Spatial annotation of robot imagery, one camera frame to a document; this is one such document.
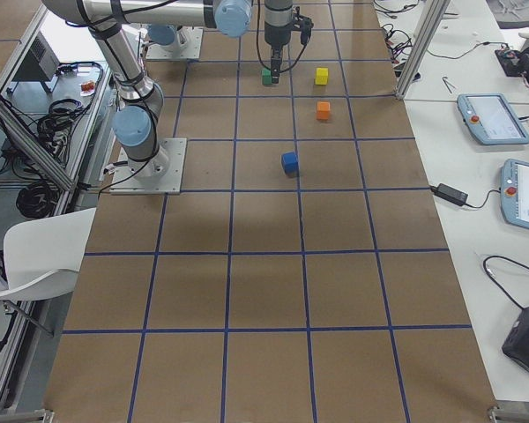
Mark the green wooden block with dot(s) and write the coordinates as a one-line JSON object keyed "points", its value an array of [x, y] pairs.
{"points": [[266, 77]]}

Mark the yellow wooden block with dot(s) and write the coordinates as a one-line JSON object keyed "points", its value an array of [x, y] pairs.
{"points": [[321, 76]]}

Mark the orange wooden block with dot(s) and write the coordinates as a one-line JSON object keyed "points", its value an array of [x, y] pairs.
{"points": [[323, 111]]}

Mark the blue wooden block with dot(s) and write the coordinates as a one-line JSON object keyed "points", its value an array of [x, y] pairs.
{"points": [[290, 163]]}

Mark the metal allen key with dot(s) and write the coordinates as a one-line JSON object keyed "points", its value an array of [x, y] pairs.
{"points": [[449, 86]]}

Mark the orange snack packet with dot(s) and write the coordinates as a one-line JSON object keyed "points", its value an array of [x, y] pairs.
{"points": [[87, 88]]}

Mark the upper blue teach pendant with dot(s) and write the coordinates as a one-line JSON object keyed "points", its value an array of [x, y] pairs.
{"points": [[491, 120]]}

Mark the blue teach pendant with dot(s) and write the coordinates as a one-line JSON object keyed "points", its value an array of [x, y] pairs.
{"points": [[491, 120], [514, 192]]}

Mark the black power adapter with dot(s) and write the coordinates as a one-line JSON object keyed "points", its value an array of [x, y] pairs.
{"points": [[449, 194]]}

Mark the grey control box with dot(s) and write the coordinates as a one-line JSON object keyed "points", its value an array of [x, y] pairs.
{"points": [[40, 65]]}

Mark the lower blue teach pendant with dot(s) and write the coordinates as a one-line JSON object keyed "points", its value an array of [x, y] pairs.
{"points": [[514, 192]]}

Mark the white plastic chair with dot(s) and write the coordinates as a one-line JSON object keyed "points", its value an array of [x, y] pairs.
{"points": [[43, 257]]}

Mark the aluminium frame post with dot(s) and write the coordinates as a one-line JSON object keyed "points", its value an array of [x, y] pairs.
{"points": [[424, 32]]}

